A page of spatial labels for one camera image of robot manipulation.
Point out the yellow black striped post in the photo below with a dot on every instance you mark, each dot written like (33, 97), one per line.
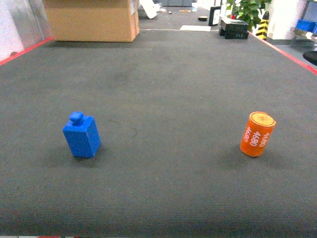
(263, 27)

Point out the blue block part with knob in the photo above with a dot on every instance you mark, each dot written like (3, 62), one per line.
(82, 135)

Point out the large cardboard box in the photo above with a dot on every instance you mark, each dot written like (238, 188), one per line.
(93, 20)

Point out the green potted plant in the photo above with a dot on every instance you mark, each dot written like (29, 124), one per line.
(250, 11)

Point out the orange cylindrical cap 4680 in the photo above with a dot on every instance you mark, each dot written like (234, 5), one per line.
(257, 133)

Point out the black equipment case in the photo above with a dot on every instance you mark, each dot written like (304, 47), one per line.
(233, 29)

